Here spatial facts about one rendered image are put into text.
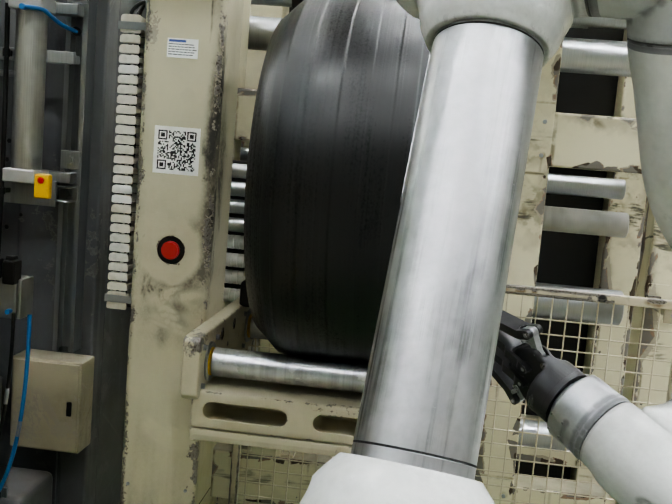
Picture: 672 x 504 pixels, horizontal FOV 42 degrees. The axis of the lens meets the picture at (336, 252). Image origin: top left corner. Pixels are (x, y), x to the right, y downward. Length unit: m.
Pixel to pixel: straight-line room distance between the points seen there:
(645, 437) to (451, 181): 0.42
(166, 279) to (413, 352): 0.81
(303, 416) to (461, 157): 0.69
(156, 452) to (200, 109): 0.57
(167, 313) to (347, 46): 0.53
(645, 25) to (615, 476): 0.48
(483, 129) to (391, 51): 0.50
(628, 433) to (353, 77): 0.57
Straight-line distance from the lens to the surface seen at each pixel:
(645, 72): 0.84
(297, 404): 1.32
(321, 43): 1.23
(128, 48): 1.45
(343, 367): 1.33
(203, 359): 1.34
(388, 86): 1.17
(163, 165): 1.42
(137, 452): 1.52
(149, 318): 1.45
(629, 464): 1.01
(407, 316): 0.68
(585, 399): 1.05
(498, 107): 0.74
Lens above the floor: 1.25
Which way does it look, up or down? 7 degrees down
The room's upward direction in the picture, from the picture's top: 5 degrees clockwise
